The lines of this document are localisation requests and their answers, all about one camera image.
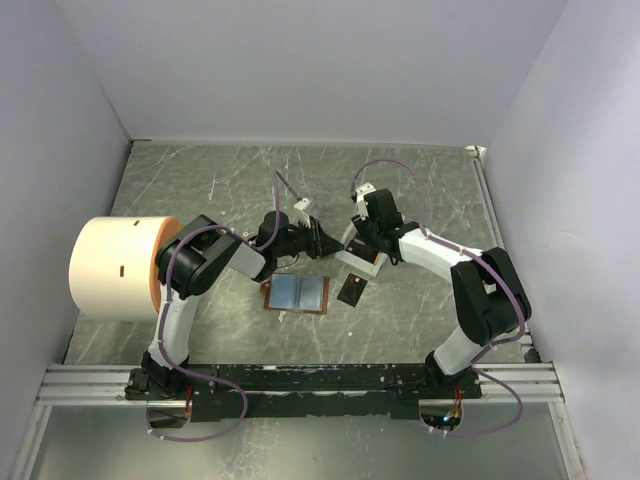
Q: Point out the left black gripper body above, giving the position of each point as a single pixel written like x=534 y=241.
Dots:
x=303 y=240

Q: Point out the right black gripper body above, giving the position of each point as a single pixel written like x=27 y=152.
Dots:
x=367 y=229

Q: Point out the white card tray box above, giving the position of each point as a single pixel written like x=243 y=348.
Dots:
x=354 y=262

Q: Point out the black card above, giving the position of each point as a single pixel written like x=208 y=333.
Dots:
x=352 y=289

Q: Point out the brown leather card holder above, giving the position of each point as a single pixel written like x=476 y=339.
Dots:
x=295 y=293

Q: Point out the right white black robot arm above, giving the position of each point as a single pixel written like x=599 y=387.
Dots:
x=490 y=302

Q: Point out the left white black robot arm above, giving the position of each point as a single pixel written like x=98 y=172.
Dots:
x=191 y=262

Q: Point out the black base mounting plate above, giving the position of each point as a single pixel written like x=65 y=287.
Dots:
x=323 y=390

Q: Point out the white orange cylinder drum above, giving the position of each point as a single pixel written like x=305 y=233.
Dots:
x=112 y=271

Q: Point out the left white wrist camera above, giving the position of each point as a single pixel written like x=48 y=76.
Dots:
x=302 y=211

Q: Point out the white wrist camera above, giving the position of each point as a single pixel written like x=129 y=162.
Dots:
x=359 y=198
x=302 y=211

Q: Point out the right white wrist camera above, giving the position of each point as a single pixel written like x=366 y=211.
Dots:
x=359 y=198

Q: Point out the aluminium right side rail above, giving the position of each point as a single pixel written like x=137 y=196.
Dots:
x=477 y=155

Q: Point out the aluminium rail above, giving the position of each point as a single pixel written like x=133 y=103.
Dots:
x=477 y=155
x=105 y=385

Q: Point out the aluminium front rail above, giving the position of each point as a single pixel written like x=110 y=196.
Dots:
x=105 y=385

